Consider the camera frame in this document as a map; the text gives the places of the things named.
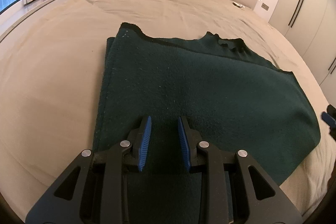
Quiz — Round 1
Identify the white wardrobe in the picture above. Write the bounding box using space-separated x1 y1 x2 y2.
268 0 336 85

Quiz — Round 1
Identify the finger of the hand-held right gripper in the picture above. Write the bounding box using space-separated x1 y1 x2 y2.
322 105 336 127

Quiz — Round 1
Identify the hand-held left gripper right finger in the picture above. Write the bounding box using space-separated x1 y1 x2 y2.
177 116 303 224

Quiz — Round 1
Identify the white window ledge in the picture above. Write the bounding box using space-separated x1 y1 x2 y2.
0 0 75 43

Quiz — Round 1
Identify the dark green sweater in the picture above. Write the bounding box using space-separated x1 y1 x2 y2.
92 22 322 224

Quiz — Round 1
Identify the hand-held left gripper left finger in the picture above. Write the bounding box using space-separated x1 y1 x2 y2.
25 115 153 224

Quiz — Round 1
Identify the bed with beige sheet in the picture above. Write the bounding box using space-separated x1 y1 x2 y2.
0 0 336 224

